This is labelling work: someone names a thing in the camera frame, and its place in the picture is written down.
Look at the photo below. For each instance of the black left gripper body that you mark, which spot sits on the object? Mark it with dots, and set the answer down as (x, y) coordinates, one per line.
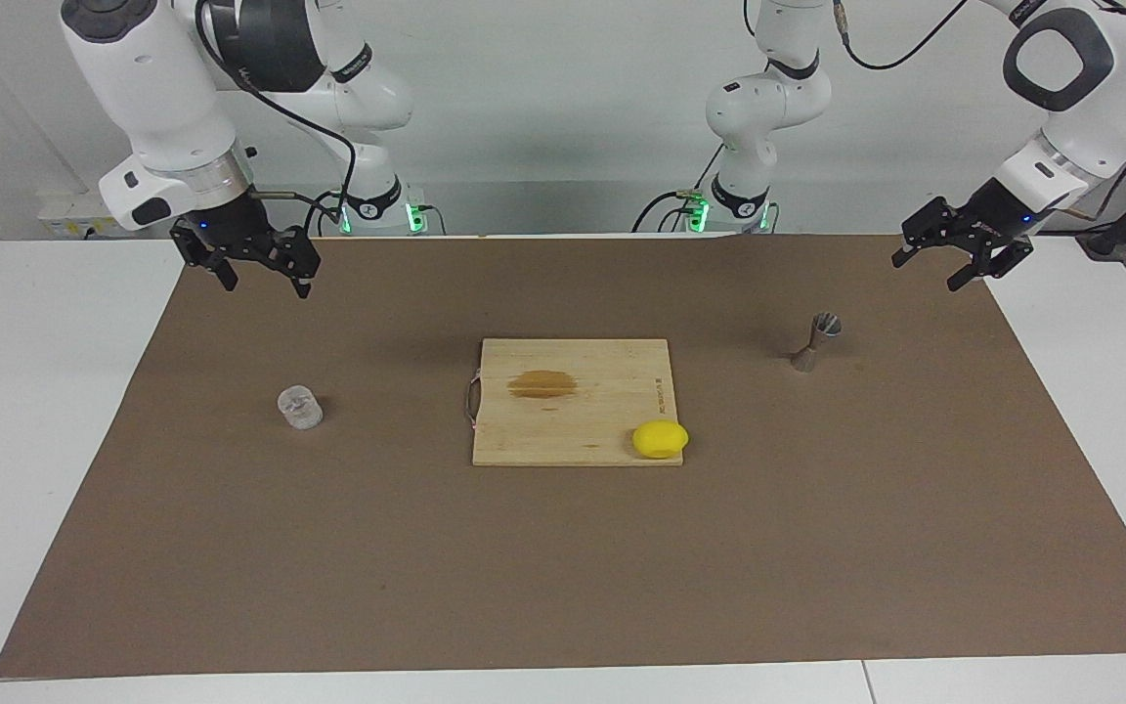
(993, 215)

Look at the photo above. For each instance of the yellow lemon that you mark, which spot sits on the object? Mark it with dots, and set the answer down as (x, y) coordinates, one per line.
(661, 440)

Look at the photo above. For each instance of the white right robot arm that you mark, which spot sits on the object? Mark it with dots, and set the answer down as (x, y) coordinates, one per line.
(152, 88)

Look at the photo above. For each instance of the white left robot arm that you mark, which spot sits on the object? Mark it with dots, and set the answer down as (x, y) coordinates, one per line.
(1091, 98)

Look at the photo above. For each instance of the white power strip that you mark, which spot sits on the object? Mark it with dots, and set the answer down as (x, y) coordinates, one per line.
(74, 210)

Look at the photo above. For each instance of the metal jigger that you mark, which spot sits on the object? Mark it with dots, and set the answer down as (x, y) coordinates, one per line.
(823, 328)

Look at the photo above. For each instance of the brown table mat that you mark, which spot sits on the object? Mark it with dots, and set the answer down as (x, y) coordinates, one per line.
(328, 548)

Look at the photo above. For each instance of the wooden cutting board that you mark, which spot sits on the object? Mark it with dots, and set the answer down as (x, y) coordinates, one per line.
(602, 411)

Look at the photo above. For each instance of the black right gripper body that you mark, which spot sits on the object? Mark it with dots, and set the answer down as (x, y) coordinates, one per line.
(226, 230)

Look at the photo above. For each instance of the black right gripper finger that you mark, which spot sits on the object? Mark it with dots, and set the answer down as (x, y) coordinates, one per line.
(219, 264)
(299, 256)

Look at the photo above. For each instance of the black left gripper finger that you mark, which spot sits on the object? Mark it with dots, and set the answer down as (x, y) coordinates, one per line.
(930, 227)
(998, 257)

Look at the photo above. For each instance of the small clear glass cup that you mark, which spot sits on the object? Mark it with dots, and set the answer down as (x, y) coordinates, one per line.
(300, 409)

